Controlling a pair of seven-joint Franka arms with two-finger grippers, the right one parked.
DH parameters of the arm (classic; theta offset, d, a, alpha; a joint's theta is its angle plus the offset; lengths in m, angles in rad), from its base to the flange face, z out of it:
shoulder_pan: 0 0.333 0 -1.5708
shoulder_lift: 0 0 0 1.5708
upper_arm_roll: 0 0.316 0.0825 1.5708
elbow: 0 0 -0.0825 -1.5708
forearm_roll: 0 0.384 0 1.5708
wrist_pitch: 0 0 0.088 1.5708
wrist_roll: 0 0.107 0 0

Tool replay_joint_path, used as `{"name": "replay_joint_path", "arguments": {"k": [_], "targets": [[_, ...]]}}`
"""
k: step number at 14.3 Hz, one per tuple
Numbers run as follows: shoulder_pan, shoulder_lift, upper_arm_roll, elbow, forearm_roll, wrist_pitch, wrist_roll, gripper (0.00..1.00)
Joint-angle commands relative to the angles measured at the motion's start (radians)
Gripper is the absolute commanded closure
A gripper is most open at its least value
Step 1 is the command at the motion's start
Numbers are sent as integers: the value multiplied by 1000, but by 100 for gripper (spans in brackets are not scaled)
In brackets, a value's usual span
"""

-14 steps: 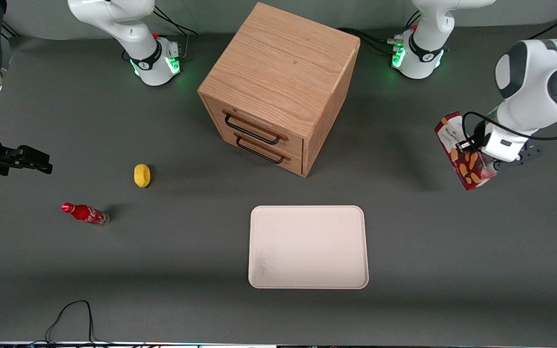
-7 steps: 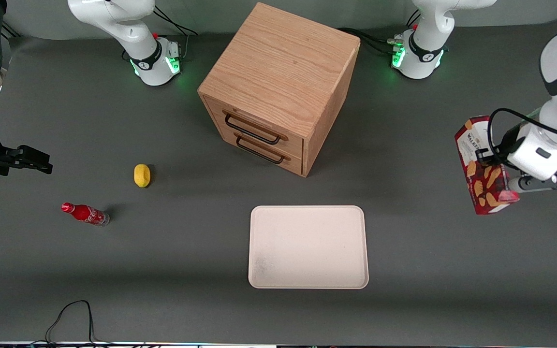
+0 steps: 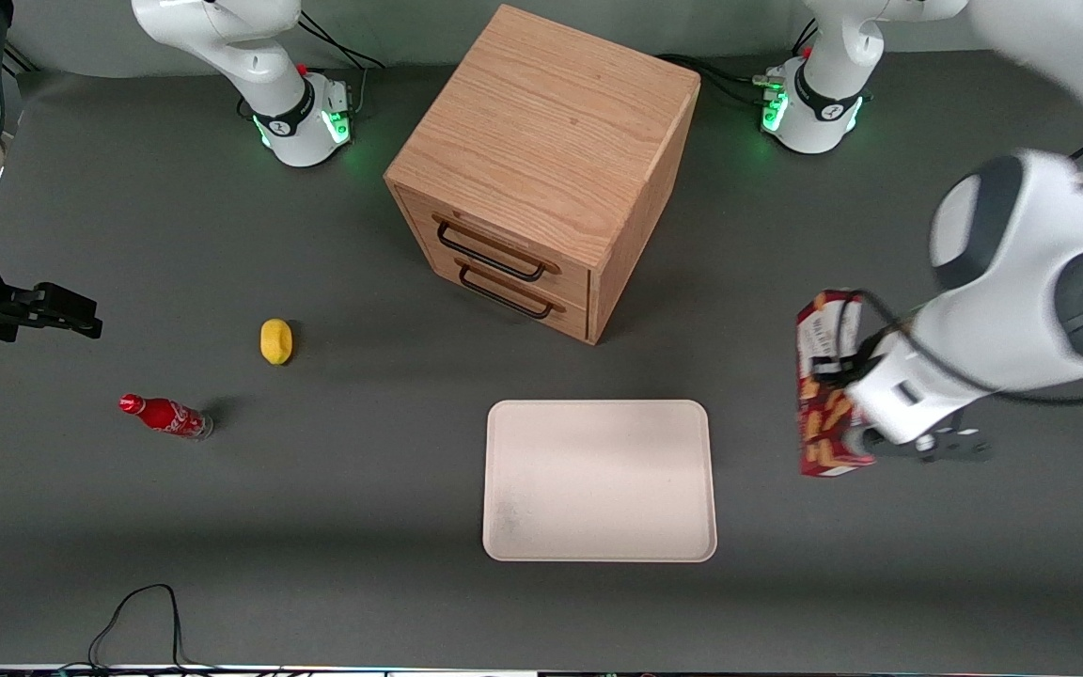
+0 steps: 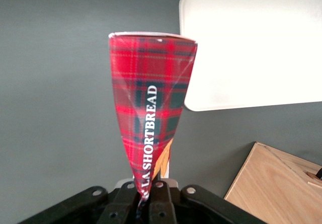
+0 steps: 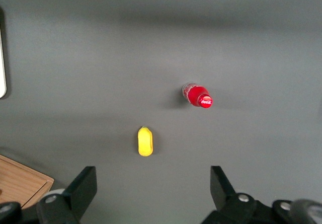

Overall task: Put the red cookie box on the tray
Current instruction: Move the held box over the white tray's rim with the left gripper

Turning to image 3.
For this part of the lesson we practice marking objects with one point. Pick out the wooden drawer cabinet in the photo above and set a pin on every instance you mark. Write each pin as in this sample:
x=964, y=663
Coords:
x=551, y=122

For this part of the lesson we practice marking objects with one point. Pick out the red cola bottle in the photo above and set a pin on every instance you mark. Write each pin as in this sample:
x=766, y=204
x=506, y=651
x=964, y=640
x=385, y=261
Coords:
x=165, y=415

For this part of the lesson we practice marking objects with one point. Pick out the cream plastic tray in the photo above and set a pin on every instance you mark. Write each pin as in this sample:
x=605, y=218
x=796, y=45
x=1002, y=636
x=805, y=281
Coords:
x=598, y=480

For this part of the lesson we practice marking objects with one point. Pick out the wooden drawer front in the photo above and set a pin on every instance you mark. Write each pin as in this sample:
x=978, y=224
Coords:
x=560, y=315
x=504, y=235

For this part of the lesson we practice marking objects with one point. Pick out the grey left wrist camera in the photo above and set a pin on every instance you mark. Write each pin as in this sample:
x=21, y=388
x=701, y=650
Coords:
x=936, y=445

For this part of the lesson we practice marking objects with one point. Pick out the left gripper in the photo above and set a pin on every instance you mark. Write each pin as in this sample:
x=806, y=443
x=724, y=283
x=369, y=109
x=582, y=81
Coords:
x=840, y=369

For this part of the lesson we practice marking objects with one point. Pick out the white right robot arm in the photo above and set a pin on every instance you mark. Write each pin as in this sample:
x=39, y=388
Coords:
x=259, y=56

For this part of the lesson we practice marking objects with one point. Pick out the red cookie box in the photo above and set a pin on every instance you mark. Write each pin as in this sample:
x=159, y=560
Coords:
x=824, y=423

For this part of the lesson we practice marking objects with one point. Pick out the yellow lemon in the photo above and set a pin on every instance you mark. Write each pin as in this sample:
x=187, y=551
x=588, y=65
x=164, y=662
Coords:
x=276, y=341

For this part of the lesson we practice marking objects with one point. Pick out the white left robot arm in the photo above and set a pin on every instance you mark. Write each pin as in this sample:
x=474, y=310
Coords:
x=1021, y=282

